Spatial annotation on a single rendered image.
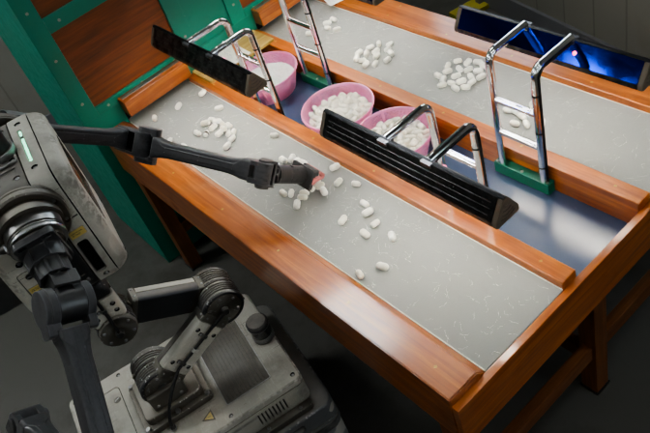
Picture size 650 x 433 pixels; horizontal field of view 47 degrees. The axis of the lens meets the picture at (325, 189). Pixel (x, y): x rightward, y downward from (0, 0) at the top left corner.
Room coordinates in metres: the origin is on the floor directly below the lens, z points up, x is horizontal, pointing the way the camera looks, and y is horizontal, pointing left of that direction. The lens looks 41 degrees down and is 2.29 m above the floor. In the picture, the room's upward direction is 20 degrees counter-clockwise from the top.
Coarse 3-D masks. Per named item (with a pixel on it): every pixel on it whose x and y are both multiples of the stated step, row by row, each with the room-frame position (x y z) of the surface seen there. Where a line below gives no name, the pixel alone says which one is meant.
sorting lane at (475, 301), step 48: (192, 96) 2.59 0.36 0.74; (192, 144) 2.27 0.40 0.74; (240, 144) 2.17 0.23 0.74; (288, 144) 2.07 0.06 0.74; (240, 192) 1.91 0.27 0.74; (336, 192) 1.75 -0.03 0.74; (384, 192) 1.67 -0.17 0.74; (336, 240) 1.55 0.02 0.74; (384, 240) 1.48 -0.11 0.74; (432, 240) 1.42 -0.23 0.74; (384, 288) 1.31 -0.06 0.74; (432, 288) 1.25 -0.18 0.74; (480, 288) 1.20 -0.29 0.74; (528, 288) 1.15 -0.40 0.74; (480, 336) 1.06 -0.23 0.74
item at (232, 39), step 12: (216, 24) 2.36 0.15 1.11; (228, 24) 2.38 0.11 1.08; (192, 36) 2.32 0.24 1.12; (228, 36) 2.38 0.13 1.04; (240, 36) 2.22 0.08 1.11; (252, 36) 2.24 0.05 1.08; (216, 48) 2.19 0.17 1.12; (252, 48) 2.25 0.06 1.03; (240, 60) 2.38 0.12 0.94; (252, 60) 2.30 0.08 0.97; (264, 60) 2.25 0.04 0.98; (264, 72) 2.25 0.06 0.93; (252, 96) 2.38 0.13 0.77; (276, 96) 2.25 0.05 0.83; (276, 108) 2.26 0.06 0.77
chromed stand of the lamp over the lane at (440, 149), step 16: (416, 112) 1.50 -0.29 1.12; (432, 112) 1.52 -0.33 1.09; (400, 128) 1.47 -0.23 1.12; (432, 128) 1.52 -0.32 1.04; (464, 128) 1.38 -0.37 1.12; (384, 144) 1.44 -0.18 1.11; (432, 144) 1.53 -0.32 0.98; (448, 144) 1.34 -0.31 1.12; (480, 144) 1.38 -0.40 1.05; (432, 160) 1.31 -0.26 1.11; (464, 160) 1.43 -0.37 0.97; (480, 160) 1.38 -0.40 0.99; (480, 176) 1.39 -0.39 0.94
